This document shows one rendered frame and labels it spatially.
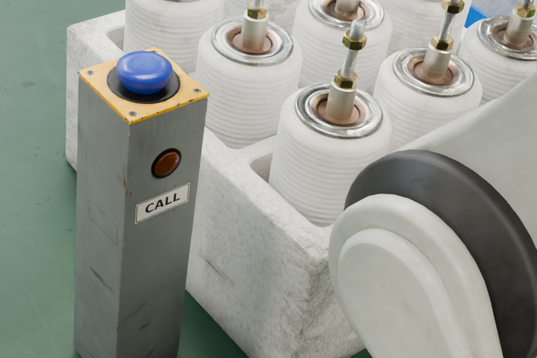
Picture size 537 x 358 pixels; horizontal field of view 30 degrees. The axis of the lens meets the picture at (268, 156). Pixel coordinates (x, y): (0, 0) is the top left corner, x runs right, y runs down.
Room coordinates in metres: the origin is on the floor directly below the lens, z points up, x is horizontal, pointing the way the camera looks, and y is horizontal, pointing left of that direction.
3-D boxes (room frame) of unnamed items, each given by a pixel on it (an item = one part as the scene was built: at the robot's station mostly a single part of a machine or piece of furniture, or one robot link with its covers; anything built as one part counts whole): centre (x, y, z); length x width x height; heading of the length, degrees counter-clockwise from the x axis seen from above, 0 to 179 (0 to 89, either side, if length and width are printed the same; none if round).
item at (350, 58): (0.69, -0.05, 0.30); 0.01 x 0.01 x 0.08
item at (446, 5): (0.77, -0.13, 0.32); 0.02 x 0.02 x 0.01; 59
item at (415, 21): (0.94, -0.13, 0.16); 0.10 x 0.10 x 0.18
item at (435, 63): (0.77, -0.13, 0.26); 0.02 x 0.02 x 0.03
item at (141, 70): (0.59, 0.10, 0.32); 0.04 x 0.04 x 0.02
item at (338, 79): (0.69, -0.05, 0.29); 0.02 x 0.02 x 0.01; 68
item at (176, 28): (0.85, 0.12, 0.16); 0.10 x 0.10 x 0.18
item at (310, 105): (0.69, -0.05, 0.25); 0.08 x 0.08 x 0.01
